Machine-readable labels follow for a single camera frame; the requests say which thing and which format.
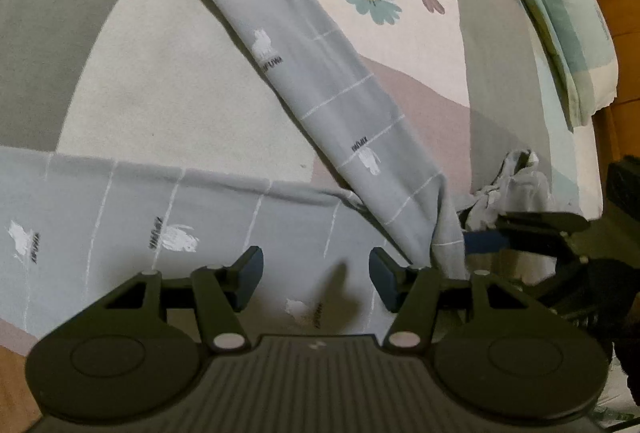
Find person's right forearm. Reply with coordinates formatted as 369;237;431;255
597;263;640;414

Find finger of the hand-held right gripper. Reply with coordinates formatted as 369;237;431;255
500;212;592;234
462;233;566;259

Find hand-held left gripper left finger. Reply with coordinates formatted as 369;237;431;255
102;245;265;354

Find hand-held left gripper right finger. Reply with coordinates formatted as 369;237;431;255
368;248;540;354

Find wooden bed headboard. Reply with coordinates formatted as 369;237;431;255
555;0;640;224

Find large checked pillow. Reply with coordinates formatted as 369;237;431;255
472;0;621;126

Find grey printed pants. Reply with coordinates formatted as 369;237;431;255
0;0;556;349

